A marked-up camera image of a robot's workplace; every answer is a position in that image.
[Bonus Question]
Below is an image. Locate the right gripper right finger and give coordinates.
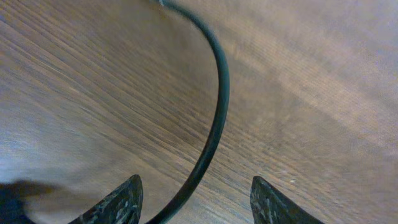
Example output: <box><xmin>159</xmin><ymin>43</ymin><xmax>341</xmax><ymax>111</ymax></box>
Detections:
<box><xmin>250</xmin><ymin>176</ymin><xmax>323</xmax><ymax>224</ymax></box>

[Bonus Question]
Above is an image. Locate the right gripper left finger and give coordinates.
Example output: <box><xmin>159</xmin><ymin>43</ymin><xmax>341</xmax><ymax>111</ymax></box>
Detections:
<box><xmin>70</xmin><ymin>174</ymin><xmax>143</xmax><ymax>224</ymax></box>

